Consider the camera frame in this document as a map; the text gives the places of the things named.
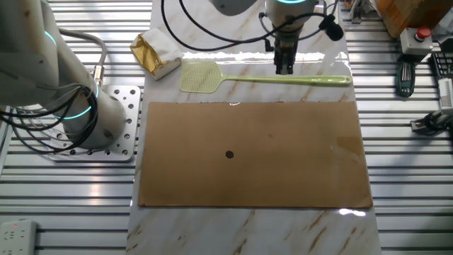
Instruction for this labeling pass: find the gold and white tissue packet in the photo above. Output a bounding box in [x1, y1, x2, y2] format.
[129, 28, 184, 81]

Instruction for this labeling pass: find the metal pole with base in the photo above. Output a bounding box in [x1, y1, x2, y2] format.
[349, 0, 366, 25]

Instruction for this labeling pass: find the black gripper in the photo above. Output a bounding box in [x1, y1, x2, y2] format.
[274, 37, 297, 76]

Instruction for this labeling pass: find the clear tape patch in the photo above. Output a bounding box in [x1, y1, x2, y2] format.
[334, 136, 365, 159]

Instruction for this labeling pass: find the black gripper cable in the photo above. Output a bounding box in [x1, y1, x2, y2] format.
[161, 0, 275, 53]
[178, 0, 328, 45]

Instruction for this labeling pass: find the black cable wrap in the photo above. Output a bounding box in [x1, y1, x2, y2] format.
[319, 13, 345, 42]

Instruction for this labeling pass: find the white power strip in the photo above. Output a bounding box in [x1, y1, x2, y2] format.
[0, 219, 38, 255]

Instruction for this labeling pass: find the light green plastic flyswatter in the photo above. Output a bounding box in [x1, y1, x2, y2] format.
[179, 59, 353, 94]

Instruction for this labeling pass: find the green hex key set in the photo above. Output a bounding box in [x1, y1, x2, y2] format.
[396, 62, 417, 98]

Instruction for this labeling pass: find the grey box red stop button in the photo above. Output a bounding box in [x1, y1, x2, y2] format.
[399, 26, 435, 56]

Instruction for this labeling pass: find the white plastic bag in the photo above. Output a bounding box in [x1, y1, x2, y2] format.
[432, 16, 453, 45]

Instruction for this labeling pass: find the black keyboard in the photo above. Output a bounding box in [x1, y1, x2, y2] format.
[430, 52, 453, 81]

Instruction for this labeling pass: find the marble pattern board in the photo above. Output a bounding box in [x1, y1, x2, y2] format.
[125, 0, 383, 255]

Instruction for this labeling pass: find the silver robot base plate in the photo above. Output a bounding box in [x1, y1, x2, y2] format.
[47, 84, 142, 163]

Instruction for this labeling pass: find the grey metal camera bracket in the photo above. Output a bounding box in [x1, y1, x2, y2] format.
[410, 108, 453, 136]

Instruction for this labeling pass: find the brown cardboard sheet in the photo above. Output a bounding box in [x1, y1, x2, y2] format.
[137, 101, 374, 209]

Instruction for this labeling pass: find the wooden box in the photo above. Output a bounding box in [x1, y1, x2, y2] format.
[374, 0, 453, 38]

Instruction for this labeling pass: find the grey cable with metal connector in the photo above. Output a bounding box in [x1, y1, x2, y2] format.
[58, 28, 108, 88]

